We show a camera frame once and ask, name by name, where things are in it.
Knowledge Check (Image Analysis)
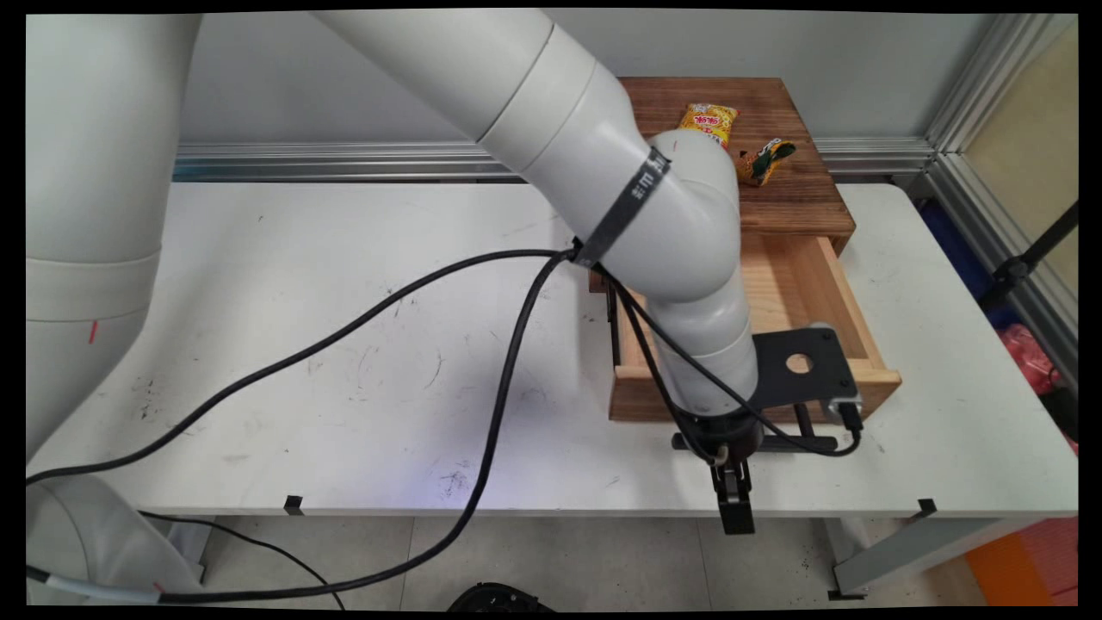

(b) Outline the plain black arm cable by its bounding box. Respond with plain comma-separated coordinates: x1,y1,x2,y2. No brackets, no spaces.
26,248,865,486

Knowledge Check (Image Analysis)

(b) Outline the black round floor object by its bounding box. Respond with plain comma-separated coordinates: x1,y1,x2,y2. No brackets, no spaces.
446,582,557,612

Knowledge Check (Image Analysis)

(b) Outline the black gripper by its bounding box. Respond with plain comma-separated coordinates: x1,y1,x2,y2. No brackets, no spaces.
675,403,765,536

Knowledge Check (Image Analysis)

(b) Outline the wooden drawer with black handle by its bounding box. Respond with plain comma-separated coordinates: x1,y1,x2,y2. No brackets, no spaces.
606,233,904,456

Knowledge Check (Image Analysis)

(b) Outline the long aluminium profile rail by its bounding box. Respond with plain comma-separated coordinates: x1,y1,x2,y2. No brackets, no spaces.
172,139,937,184

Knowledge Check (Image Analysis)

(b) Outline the yellow snack packet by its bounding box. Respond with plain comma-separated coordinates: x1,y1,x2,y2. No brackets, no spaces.
677,102,740,150

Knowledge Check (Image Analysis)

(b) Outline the green orange snack packet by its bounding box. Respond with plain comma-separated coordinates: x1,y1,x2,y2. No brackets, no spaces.
733,138,797,188

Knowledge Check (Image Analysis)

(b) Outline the brown wooden drawer cabinet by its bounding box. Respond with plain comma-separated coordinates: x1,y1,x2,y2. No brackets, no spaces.
588,77,857,295

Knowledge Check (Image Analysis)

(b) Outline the orange floor mat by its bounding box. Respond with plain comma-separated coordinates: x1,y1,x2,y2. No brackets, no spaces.
964,517,1079,608

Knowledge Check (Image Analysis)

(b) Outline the black tripod stand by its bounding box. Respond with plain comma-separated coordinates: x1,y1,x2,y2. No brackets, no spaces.
980,201,1079,308

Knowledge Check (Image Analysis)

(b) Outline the thin black floor cable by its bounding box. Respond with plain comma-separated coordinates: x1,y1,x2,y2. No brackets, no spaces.
138,511,347,611

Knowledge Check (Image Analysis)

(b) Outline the red plastic bag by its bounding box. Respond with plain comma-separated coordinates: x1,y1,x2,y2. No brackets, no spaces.
998,324,1062,396

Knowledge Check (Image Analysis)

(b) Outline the aluminium profile post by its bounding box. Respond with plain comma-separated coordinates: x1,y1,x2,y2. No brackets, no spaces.
924,13,1060,158

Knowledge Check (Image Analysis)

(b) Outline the short aluminium profile rail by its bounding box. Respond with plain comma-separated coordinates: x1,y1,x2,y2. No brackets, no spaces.
926,153,1079,390

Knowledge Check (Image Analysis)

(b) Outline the short grey table leg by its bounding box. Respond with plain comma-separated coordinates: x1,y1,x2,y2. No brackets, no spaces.
168,515,217,586

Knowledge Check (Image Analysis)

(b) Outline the blue storage bin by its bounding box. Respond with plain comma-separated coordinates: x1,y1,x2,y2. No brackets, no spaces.
917,201,1023,331

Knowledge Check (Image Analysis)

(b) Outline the black velcro cable strap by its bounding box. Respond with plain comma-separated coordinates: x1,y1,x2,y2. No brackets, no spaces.
571,146,673,269

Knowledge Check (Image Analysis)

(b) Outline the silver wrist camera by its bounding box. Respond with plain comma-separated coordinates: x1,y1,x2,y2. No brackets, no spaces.
824,394,865,433

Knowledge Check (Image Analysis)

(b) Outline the grey table leg with foot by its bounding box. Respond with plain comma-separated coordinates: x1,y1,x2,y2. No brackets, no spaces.
825,517,1049,602

